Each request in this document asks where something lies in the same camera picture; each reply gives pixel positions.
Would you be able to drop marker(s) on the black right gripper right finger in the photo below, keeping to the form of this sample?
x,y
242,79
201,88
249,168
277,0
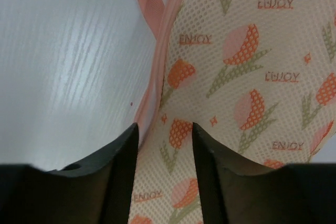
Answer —
x,y
234,189

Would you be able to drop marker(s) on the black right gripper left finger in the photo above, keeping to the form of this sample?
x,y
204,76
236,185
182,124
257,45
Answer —
x,y
95,189

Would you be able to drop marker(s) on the floral mesh laundry bag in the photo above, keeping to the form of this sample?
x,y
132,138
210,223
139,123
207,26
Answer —
x,y
257,75

